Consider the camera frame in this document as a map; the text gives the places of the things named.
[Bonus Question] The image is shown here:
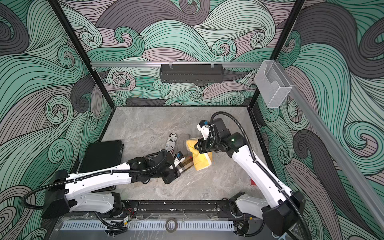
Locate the yellow pink microfiber cloth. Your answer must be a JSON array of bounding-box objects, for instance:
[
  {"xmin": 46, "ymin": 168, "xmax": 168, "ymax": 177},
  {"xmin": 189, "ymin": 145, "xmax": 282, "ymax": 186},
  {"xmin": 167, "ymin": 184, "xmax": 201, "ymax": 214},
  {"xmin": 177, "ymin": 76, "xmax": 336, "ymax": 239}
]
[{"xmin": 186, "ymin": 139, "xmax": 213, "ymax": 171}]

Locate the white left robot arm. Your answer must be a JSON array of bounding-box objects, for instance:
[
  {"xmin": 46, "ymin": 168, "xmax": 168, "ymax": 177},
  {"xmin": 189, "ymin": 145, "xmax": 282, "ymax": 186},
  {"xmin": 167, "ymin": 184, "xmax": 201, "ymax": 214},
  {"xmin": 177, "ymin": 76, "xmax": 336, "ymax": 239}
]
[{"xmin": 42, "ymin": 150, "xmax": 185, "ymax": 220}]

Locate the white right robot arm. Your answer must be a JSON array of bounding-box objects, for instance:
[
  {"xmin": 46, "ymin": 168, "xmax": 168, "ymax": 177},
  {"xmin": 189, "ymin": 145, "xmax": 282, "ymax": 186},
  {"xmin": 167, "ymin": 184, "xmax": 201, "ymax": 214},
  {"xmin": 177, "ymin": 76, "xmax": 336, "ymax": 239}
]
[{"xmin": 194, "ymin": 118, "xmax": 308, "ymax": 240}]

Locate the black flat box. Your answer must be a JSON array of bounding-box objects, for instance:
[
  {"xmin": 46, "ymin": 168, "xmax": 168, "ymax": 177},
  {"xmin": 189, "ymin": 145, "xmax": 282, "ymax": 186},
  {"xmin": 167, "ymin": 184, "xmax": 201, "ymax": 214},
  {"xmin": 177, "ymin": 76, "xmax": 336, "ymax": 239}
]
[{"xmin": 78, "ymin": 140, "xmax": 124, "ymax": 173}]

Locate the black tape roll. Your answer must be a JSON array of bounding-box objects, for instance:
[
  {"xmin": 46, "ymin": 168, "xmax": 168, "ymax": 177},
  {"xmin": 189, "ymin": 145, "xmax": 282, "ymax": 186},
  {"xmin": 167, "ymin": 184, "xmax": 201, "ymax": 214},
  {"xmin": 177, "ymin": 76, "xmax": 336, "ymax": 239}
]
[{"xmin": 165, "ymin": 218, "xmax": 178, "ymax": 233}]

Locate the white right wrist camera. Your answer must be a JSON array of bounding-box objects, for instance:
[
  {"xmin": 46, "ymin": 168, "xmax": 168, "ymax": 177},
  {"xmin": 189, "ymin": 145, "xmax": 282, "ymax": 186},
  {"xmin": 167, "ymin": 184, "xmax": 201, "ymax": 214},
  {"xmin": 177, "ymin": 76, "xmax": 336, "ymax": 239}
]
[{"xmin": 197, "ymin": 120, "xmax": 211, "ymax": 140}]

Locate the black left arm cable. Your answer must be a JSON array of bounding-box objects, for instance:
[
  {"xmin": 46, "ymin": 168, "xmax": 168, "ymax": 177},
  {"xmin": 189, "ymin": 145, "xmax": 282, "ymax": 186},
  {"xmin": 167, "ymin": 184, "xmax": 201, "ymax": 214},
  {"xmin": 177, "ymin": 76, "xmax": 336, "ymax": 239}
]
[{"xmin": 21, "ymin": 149, "xmax": 169, "ymax": 210}]

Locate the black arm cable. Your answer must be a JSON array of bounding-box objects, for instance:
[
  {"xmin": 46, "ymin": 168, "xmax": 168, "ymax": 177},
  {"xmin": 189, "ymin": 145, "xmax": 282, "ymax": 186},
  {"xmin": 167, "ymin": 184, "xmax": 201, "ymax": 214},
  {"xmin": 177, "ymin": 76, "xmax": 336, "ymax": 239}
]
[
  {"xmin": 21, "ymin": 149, "xmax": 169, "ymax": 210},
  {"xmin": 209, "ymin": 111, "xmax": 313, "ymax": 240}
]

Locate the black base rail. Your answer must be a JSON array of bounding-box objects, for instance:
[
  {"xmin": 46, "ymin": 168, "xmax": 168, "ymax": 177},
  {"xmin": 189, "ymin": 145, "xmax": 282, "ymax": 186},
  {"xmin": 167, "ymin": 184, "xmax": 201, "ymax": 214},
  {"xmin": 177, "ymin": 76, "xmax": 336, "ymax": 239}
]
[{"xmin": 122, "ymin": 199, "xmax": 250, "ymax": 219}]

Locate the white perforated cable duct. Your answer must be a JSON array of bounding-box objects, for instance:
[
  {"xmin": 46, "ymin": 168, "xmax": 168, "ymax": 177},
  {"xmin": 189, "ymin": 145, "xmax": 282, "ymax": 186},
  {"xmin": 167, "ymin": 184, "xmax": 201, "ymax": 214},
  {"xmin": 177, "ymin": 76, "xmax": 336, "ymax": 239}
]
[{"xmin": 60, "ymin": 220, "xmax": 235, "ymax": 232}]

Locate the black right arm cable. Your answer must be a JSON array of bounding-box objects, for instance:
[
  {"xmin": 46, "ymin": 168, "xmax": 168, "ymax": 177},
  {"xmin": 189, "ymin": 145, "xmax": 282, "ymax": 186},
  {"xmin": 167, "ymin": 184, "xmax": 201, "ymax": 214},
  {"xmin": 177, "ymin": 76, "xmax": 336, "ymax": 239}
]
[{"xmin": 209, "ymin": 111, "xmax": 313, "ymax": 240}]

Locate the black wall tray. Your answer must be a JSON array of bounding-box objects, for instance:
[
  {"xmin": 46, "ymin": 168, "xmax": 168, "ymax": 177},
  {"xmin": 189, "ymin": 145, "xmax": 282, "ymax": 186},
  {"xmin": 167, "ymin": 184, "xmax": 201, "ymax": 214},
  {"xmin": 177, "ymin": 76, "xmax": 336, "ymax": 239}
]
[{"xmin": 160, "ymin": 64, "xmax": 224, "ymax": 84}]

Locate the aluminium rail back wall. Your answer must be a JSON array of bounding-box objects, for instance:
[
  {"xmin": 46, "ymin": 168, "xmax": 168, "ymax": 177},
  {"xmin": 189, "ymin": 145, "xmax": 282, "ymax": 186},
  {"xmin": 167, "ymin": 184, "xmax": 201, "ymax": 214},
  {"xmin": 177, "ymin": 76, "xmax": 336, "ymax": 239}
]
[{"xmin": 90, "ymin": 61, "xmax": 262, "ymax": 69}]

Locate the aluminium rail wall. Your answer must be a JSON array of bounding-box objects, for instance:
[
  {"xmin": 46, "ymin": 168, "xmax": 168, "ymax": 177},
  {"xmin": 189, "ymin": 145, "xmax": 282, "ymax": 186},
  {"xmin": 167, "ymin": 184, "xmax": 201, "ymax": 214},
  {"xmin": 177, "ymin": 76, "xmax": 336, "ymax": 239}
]
[
  {"xmin": 90, "ymin": 61, "xmax": 262, "ymax": 69},
  {"xmin": 275, "ymin": 61, "xmax": 384, "ymax": 230}
]

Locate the clear acrylic wall holder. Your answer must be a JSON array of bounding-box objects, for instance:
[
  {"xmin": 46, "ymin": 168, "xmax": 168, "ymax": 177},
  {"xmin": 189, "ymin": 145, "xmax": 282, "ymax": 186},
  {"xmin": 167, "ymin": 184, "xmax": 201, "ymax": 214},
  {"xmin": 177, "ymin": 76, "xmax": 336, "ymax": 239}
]
[{"xmin": 254, "ymin": 60, "xmax": 292, "ymax": 109}]

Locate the aluminium rail right wall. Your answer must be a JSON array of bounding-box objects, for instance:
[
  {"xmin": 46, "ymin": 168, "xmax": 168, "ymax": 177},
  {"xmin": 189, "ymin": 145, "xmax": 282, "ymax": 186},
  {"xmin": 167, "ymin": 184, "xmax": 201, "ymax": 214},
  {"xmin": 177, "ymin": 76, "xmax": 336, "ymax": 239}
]
[{"xmin": 275, "ymin": 61, "xmax": 384, "ymax": 230}]

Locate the black corner frame post right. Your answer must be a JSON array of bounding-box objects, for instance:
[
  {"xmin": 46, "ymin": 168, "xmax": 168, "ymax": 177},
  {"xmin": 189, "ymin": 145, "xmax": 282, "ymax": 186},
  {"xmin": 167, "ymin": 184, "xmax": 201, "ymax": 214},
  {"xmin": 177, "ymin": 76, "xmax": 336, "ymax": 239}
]
[{"xmin": 249, "ymin": 1, "xmax": 305, "ymax": 109}]

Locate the black corner frame post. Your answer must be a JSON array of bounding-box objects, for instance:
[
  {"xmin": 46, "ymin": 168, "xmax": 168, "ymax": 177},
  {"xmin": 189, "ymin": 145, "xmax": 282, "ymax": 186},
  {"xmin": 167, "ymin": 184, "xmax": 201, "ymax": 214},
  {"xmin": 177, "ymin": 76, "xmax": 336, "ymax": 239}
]
[
  {"xmin": 249, "ymin": 1, "xmax": 305, "ymax": 109},
  {"xmin": 48, "ymin": 0, "xmax": 116, "ymax": 111}
]

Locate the black corner frame post left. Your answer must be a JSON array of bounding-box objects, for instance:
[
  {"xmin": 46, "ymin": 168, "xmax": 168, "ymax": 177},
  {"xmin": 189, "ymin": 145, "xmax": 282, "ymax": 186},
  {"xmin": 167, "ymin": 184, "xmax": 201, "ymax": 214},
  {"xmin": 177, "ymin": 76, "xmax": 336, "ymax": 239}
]
[{"xmin": 48, "ymin": 0, "xmax": 116, "ymax": 111}]

